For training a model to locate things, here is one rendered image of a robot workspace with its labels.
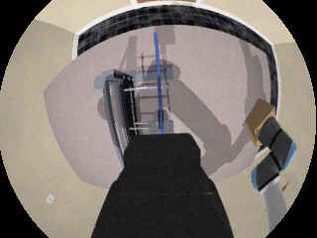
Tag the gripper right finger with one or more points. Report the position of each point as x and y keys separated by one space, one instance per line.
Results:
x=167 y=124

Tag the grey patch panel rack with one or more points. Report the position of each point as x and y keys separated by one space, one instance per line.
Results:
x=126 y=80

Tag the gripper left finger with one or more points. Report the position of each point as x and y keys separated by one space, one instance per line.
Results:
x=154 y=125

